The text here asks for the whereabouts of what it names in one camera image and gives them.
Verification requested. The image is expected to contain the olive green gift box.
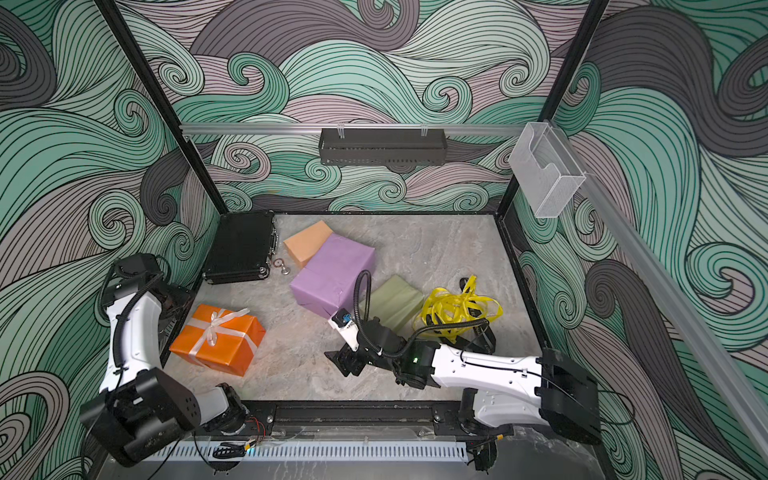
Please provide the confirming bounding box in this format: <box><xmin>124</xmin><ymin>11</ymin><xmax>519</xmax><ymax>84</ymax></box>
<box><xmin>369</xmin><ymin>275</ymin><xmax>425</xmax><ymax>333</ymax></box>

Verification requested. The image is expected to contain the yellow ribbon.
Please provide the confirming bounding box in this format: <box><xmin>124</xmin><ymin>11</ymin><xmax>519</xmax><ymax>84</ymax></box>
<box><xmin>420</xmin><ymin>288</ymin><xmax>484</xmax><ymax>343</ymax></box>
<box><xmin>418</xmin><ymin>275</ymin><xmax>504</xmax><ymax>343</ymax></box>

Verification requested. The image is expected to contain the purple gift box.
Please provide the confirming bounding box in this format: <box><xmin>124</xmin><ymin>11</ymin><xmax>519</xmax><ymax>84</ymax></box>
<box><xmin>290</xmin><ymin>234</ymin><xmax>375</xmax><ymax>319</ymax></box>

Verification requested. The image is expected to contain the black ribbon gold lettering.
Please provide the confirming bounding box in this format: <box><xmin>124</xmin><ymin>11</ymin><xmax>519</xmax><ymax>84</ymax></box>
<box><xmin>440</xmin><ymin>277</ymin><xmax>498</xmax><ymax>355</ymax></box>

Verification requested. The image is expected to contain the orange gift box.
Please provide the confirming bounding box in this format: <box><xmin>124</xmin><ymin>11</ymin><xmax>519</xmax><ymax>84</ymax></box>
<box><xmin>169</xmin><ymin>304</ymin><xmax>266</xmax><ymax>377</ymax></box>

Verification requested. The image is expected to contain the peach gift box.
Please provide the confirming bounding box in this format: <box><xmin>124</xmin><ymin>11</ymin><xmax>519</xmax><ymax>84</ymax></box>
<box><xmin>283</xmin><ymin>221</ymin><xmax>333</xmax><ymax>268</ymax></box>

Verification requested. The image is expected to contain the white ribbon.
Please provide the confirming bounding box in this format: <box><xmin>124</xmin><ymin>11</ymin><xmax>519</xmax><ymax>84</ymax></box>
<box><xmin>186</xmin><ymin>308</ymin><xmax>257</xmax><ymax>357</ymax></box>

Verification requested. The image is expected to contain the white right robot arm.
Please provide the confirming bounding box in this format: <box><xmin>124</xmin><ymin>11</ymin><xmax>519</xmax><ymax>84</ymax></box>
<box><xmin>326</xmin><ymin>310</ymin><xmax>601</xmax><ymax>445</ymax></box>

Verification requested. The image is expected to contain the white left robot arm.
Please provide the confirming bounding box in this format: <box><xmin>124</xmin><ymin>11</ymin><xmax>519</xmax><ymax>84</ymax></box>
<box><xmin>79</xmin><ymin>253</ymin><xmax>247</xmax><ymax>467</ymax></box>

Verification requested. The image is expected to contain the black case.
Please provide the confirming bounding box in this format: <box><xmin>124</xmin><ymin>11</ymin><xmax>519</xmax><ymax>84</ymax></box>
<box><xmin>202</xmin><ymin>210</ymin><xmax>278</xmax><ymax>285</ymax></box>

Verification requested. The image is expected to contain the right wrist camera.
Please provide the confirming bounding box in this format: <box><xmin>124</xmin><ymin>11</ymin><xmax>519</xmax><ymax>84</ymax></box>
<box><xmin>328</xmin><ymin>309</ymin><xmax>359</xmax><ymax>352</ymax></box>

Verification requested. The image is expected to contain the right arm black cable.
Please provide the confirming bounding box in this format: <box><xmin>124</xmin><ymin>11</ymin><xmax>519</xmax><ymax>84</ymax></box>
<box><xmin>352</xmin><ymin>269</ymin><xmax>490</xmax><ymax>361</ymax></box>

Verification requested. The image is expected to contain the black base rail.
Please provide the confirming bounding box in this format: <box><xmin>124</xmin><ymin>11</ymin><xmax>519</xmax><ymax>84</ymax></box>
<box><xmin>197</xmin><ymin>400</ymin><xmax>595</xmax><ymax>439</ymax></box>

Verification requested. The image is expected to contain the white slotted cable duct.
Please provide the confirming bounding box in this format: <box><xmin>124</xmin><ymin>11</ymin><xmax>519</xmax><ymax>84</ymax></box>
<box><xmin>148</xmin><ymin>440</ymin><xmax>469</xmax><ymax>463</ymax></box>

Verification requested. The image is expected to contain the black perforated wall tray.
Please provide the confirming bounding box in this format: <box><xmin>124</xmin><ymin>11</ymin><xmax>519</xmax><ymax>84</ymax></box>
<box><xmin>318</xmin><ymin>129</ymin><xmax>448</xmax><ymax>168</ymax></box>

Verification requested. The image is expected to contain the black frame post right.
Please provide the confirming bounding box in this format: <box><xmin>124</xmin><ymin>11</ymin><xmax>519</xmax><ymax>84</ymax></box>
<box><xmin>496</xmin><ymin>1</ymin><xmax>609</xmax><ymax>222</ymax></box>

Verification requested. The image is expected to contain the black frame post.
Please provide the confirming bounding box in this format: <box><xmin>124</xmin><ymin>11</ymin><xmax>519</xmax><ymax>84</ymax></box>
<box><xmin>94</xmin><ymin>0</ymin><xmax>229</xmax><ymax>215</ymax></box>
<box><xmin>496</xmin><ymin>1</ymin><xmax>609</xmax><ymax>222</ymax></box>

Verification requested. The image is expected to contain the clear acrylic wall holder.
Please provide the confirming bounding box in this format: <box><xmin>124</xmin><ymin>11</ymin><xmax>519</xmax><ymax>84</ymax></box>
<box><xmin>509</xmin><ymin>122</ymin><xmax>586</xmax><ymax>219</ymax></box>

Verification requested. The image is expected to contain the aluminium rail back wall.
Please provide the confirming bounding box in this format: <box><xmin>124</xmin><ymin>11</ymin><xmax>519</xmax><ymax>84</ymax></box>
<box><xmin>179</xmin><ymin>122</ymin><xmax>525</xmax><ymax>137</ymax></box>

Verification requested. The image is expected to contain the aluminium rail wall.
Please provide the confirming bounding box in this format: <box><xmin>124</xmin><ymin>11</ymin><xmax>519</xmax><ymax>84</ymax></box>
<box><xmin>548</xmin><ymin>122</ymin><xmax>768</xmax><ymax>448</ymax></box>
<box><xmin>179</xmin><ymin>122</ymin><xmax>525</xmax><ymax>137</ymax></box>

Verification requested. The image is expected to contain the black frame post left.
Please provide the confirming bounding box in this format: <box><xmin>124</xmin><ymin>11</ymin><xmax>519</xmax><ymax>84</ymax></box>
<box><xmin>94</xmin><ymin>0</ymin><xmax>229</xmax><ymax>215</ymax></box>

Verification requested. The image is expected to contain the aluminium rail right wall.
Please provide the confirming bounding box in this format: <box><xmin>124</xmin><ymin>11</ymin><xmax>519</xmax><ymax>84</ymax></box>
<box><xmin>548</xmin><ymin>122</ymin><xmax>768</xmax><ymax>448</ymax></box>

